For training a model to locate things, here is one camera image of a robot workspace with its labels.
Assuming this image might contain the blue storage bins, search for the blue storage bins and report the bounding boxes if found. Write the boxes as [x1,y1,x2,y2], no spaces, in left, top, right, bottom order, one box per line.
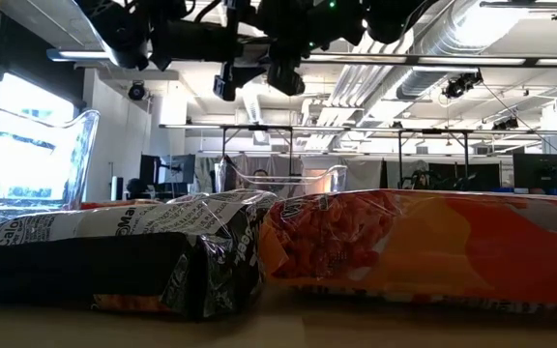
[490,187,557,197]

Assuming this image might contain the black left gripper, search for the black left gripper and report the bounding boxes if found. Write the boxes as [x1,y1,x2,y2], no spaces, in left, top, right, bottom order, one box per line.
[155,18,270,102]

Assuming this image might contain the black ceiling spotlights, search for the black ceiling spotlights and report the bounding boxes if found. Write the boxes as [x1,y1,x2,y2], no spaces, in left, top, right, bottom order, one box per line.
[442,70,484,101]
[490,115,521,131]

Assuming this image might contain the clear plastic bin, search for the clear plastic bin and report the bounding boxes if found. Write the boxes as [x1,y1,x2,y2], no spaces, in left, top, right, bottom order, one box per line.
[0,96,102,228]
[215,157,348,199]

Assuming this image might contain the red Maruchan beef noodle pack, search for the red Maruchan beef noodle pack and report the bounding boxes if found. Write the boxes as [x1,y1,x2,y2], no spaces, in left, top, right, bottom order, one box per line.
[80,198,163,211]

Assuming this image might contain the orange fire noodle pack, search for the orange fire noodle pack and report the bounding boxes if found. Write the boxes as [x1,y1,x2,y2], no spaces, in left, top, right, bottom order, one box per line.
[258,188,557,315]

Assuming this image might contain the black monitor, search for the black monitor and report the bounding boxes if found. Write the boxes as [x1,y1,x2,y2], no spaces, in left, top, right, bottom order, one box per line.
[140,153,196,194]
[513,153,557,190]

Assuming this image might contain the silver air duct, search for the silver air duct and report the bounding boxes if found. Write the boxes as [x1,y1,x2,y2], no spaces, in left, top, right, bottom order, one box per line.
[396,0,526,101]

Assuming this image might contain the grey curtain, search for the grey curtain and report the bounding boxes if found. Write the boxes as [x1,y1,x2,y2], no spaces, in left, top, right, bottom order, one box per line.
[345,159,396,190]

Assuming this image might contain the black Maruchan noodle pack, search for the black Maruchan noodle pack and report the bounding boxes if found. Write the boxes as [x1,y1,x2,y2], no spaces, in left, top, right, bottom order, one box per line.
[0,188,279,321]

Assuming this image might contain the long ceiling light bar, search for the long ceiling light bar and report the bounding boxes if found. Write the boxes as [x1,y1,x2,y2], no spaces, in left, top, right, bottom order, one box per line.
[45,47,557,69]

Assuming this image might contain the round black ceiling camera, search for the round black ceiling camera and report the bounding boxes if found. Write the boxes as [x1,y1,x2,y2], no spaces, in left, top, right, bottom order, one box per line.
[127,80,147,102]

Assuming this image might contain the black metal gantry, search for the black metal gantry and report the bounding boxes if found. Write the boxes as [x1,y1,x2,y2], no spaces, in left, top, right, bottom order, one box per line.
[396,128,471,190]
[220,124,295,168]

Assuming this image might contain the person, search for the person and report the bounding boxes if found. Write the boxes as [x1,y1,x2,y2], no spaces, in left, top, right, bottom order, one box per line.
[411,168,432,190]
[251,167,270,188]

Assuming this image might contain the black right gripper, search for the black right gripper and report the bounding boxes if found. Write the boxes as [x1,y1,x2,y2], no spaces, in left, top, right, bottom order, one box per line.
[256,0,371,97]

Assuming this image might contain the black office chair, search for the black office chair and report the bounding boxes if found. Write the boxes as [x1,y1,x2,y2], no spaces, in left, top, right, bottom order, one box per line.
[126,177,148,200]

